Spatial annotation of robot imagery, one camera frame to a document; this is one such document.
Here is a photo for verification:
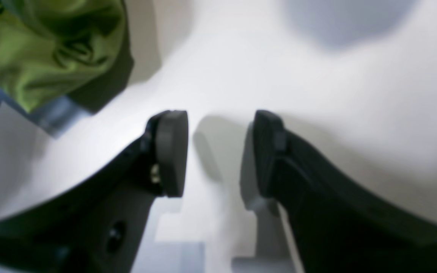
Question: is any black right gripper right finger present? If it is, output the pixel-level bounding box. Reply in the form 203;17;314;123
253;110;437;273

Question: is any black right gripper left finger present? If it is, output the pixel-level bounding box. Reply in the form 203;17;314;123
0;110;189;273

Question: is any green t-shirt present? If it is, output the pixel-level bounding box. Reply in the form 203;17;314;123
0;0;127;113

